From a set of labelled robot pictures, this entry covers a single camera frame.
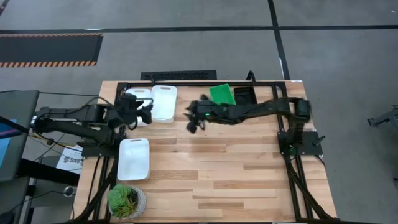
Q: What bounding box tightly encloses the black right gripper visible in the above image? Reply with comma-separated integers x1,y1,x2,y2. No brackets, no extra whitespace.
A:
185,98,218,134

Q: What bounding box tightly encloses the grey tripod stand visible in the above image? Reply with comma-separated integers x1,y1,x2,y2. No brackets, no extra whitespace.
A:
366,105,398,128

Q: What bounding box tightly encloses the black desk frame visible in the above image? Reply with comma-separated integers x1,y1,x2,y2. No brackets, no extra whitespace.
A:
0,157,81,224

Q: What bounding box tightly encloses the white woven plant pot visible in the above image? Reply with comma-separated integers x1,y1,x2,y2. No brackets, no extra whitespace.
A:
108,185,147,220

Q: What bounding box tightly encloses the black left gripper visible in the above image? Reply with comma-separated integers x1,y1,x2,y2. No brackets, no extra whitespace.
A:
116,93,155,128

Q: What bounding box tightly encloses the black floor vent grille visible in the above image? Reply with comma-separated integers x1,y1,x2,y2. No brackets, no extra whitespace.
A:
140,70,218,81

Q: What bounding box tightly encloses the grey monitor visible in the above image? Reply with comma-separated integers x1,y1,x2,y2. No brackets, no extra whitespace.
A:
0,90,40,183

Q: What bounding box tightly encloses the white plastic basket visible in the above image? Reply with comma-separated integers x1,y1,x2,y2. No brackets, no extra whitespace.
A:
117,138,151,182
150,85,178,124
124,88,153,128

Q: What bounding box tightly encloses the green artificial succulent plant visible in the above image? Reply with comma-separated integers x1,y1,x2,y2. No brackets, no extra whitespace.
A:
108,183,139,218

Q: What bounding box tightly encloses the white printed paper sheet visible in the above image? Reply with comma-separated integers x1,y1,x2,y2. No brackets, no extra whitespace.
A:
56,144,85,175

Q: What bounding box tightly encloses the black plastic basket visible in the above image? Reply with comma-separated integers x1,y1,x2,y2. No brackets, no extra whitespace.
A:
233,86,258,105

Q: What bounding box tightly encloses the black mat with hazard stripes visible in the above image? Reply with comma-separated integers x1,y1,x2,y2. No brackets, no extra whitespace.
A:
0,33,104,68

